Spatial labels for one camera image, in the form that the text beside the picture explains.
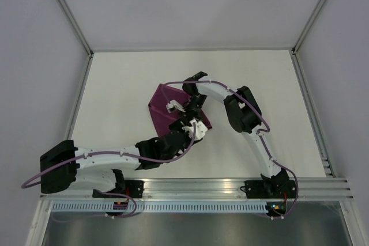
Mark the white slotted cable duct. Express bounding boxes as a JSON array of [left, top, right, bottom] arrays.
[[52, 201, 267, 213]]

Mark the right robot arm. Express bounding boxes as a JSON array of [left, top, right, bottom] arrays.
[[182, 71, 298, 200]]

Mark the left aluminium frame post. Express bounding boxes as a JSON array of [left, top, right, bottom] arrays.
[[56, 0, 93, 57]]

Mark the aluminium frame rail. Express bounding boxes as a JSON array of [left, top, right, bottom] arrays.
[[39, 178, 355, 200]]

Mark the aluminium frame post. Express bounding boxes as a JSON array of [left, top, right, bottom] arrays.
[[291, 0, 328, 56], [56, 0, 93, 57]]

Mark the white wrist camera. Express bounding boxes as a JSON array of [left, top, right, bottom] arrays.
[[182, 119, 208, 141], [166, 100, 186, 113]]

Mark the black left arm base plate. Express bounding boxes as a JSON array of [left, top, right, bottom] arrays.
[[92, 180, 145, 199]]

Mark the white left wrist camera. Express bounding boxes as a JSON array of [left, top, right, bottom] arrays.
[[182, 119, 208, 141]]

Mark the right aluminium frame post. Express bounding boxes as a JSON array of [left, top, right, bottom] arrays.
[[291, 0, 328, 56]]

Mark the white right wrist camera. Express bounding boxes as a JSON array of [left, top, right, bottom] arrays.
[[166, 100, 186, 113]]

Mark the purple cloth napkin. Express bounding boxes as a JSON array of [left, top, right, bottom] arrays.
[[148, 84, 212, 137]]

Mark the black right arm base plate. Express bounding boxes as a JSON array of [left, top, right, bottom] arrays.
[[240, 180, 297, 199]]

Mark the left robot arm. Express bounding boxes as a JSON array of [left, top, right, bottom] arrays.
[[40, 119, 208, 198]]

